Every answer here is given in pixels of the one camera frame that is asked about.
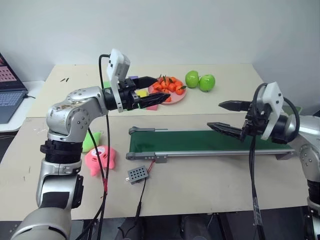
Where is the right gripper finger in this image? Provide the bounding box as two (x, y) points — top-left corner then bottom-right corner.
(206, 121), (246, 142)
(218, 100), (251, 113)

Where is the green toy apple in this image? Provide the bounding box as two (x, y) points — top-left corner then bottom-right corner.
(184, 70), (201, 89)
(198, 73), (216, 93)

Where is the green mat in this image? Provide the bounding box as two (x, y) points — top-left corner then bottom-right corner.
(282, 104), (304, 114)

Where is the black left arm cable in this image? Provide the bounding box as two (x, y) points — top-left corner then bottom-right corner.
(74, 53), (112, 240)

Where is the green toy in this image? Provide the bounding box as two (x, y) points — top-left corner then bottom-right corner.
(81, 129), (104, 153)

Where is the grey perforated control box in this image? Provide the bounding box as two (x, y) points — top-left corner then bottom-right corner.
(125, 165), (151, 186)

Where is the pink toy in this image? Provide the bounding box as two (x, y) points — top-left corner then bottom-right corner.
(84, 146), (118, 178)

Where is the black control box cable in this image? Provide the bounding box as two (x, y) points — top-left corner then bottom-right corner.
(117, 178), (149, 233)

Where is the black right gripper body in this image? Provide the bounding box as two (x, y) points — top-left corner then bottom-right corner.
(240, 101), (273, 142)

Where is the open laptop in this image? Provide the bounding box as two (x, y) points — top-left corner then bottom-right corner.
(0, 51), (29, 125)

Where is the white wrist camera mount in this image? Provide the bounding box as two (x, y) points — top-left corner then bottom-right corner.
(259, 81), (285, 141)
(105, 48), (131, 113)

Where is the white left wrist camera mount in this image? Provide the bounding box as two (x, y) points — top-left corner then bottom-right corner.
(105, 48), (131, 113)

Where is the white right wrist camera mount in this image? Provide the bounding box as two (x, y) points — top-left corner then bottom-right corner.
(259, 81), (285, 141)

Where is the pink plate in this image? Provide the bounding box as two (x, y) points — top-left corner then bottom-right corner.
(147, 75), (188, 105)

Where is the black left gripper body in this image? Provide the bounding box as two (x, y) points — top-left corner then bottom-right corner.
(117, 77), (141, 111)

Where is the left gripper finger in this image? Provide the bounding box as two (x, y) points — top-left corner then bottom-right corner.
(135, 75), (159, 90)
(137, 92), (171, 109)

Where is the green conveyor belt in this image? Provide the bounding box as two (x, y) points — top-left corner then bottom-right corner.
(125, 126), (297, 165)

